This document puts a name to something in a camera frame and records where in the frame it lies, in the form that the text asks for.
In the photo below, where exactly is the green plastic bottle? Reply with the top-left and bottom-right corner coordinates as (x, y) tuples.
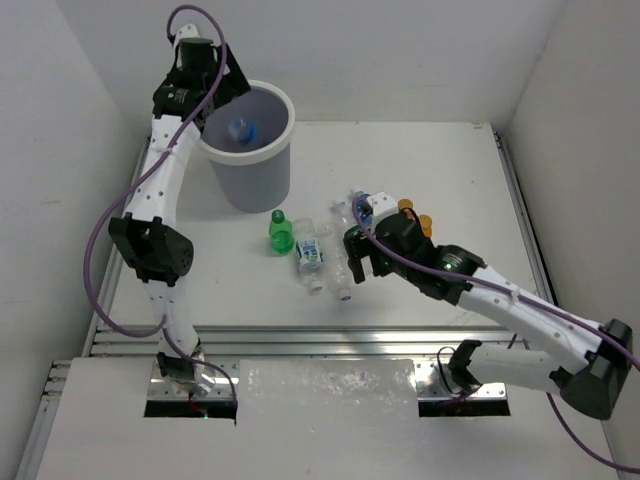
(268, 209), (294, 255)

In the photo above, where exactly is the grey bin with white rim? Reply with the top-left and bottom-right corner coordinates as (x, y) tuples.
(198, 80), (296, 213)

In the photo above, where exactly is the clear bottle dark blue label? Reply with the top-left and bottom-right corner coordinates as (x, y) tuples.
(350, 187), (372, 226)

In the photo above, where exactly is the clear unlabelled bottle blue cap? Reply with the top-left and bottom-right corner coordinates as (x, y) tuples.
(317, 222), (352, 302)

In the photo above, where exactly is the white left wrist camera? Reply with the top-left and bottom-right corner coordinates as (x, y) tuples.
(171, 23), (200, 49)

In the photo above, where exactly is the aluminium front rail frame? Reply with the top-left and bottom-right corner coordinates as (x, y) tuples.
(39, 324), (596, 416)

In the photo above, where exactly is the orange juice bottle front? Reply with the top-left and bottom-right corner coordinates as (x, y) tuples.
(419, 215), (432, 238)

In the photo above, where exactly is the white front cover panel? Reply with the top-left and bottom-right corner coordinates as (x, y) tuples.
(237, 358), (418, 425)

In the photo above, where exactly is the orange juice bottle rear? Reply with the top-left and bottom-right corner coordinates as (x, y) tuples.
(397, 198), (414, 211)

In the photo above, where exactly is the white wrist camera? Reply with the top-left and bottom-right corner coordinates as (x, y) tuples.
(171, 23), (200, 49)
(366, 191), (399, 223)

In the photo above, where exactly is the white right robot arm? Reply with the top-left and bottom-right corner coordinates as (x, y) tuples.
(343, 213), (637, 420)

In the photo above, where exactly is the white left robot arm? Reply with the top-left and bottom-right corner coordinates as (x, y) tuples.
(108, 37), (250, 397)

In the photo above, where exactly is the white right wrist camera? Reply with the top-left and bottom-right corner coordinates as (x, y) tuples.
(366, 191), (399, 223)

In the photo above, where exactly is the clear bottle light blue label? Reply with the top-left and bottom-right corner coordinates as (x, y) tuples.
(228, 118), (258, 145)

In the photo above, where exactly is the orange juice bottle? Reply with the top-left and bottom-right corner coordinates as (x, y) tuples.
(397, 198), (414, 211)
(419, 215), (432, 238)

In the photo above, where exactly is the clear bottle dark green label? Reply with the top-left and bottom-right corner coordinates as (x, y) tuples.
(331, 198), (371, 250)

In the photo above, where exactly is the clear bottle green white label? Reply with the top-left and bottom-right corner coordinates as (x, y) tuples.
(293, 218), (324, 294)

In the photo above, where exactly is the aluminium left side rail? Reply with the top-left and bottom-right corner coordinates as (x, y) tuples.
(82, 145), (171, 339)

